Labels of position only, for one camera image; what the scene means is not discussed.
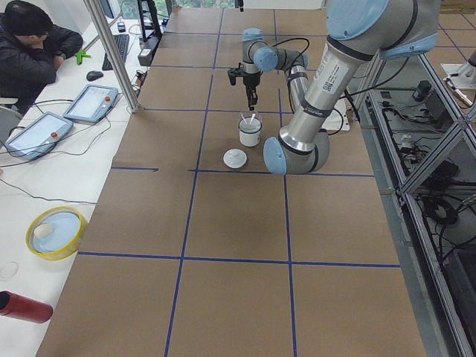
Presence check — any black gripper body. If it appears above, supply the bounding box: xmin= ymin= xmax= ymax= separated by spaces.
xmin=242 ymin=71 xmax=261 ymax=88

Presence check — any clear glass funnel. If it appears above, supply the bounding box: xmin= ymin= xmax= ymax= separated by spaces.
xmin=238 ymin=112 xmax=262 ymax=134

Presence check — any white enamel cup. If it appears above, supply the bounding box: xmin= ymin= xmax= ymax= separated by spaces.
xmin=238 ymin=120 xmax=262 ymax=147

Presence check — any white enamel cup lid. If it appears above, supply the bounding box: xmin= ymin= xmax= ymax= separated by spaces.
xmin=222 ymin=148 xmax=248 ymax=169

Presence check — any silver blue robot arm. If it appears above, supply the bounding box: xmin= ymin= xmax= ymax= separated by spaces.
xmin=237 ymin=1 xmax=441 ymax=175

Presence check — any black computer box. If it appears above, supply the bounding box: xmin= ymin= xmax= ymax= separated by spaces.
xmin=138 ymin=33 xmax=162 ymax=67

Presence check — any black keyboard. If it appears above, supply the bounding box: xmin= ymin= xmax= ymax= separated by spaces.
xmin=101 ymin=33 xmax=131 ymax=71

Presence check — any far teach pendant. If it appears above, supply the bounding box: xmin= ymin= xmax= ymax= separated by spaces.
xmin=62 ymin=84 xmax=118 ymax=123

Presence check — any teach pendant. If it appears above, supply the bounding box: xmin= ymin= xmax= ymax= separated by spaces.
xmin=5 ymin=112 xmax=73 ymax=161
xmin=62 ymin=84 xmax=118 ymax=123

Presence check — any black computer mouse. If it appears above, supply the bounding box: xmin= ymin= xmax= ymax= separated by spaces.
xmin=86 ymin=71 xmax=104 ymax=82

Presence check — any green plastic object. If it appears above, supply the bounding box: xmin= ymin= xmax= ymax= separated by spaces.
xmin=74 ymin=49 xmax=91 ymax=65

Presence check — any aluminium side rack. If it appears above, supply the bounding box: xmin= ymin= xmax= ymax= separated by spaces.
xmin=356 ymin=55 xmax=475 ymax=356

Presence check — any near teach pendant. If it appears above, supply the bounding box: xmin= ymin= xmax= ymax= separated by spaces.
xmin=5 ymin=112 xmax=73 ymax=161

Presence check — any person in black jacket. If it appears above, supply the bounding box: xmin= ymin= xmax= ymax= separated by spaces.
xmin=1 ymin=1 xmax=83 ymax=114

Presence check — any yellow tape roll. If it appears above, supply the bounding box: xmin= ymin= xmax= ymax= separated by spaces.
xmin=25 ymin=206 xmax=89 ymax=261

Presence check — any clear petri dish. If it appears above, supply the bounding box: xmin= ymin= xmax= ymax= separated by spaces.
xmin=0 ymin=261 xmax=19 ymax=281

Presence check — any red cylinder bottle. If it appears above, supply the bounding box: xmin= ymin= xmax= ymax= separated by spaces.
xmin=1 ymin=291 xmax=53 ymax=324

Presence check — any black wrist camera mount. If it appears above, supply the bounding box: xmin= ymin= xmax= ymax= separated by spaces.
xmin=228 ymin=62 xmax=244 ymax=86

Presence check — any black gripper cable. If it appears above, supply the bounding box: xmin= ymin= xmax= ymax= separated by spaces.
xmin=273 ymin=37 xmax=311 ymax=60

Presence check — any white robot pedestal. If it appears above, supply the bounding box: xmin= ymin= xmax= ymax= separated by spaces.
xmin=322 ymin=99 xmax=350 ymax=132

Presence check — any aluminium frame post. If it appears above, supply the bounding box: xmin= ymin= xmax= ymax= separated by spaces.
xmin=84 ymin=0 xmax=139 ymax=113

